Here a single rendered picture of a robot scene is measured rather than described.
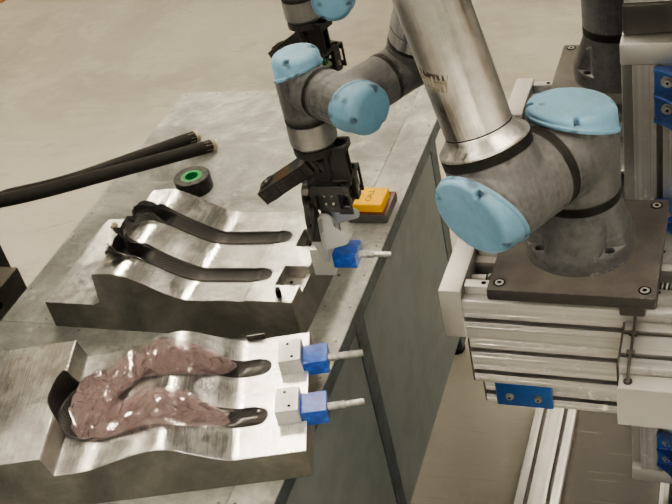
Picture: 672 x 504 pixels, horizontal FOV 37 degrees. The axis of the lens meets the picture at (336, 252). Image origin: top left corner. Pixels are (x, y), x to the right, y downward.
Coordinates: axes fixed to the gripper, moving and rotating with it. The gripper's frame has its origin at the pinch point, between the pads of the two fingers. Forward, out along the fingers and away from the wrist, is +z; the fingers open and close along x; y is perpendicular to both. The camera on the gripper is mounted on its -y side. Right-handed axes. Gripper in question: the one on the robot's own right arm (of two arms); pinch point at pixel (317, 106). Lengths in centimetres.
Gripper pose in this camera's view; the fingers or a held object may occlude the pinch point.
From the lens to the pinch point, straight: 210.7
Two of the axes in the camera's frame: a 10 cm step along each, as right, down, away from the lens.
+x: 5.9, -5.7, 5.8
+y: 7.9, 2.3, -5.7
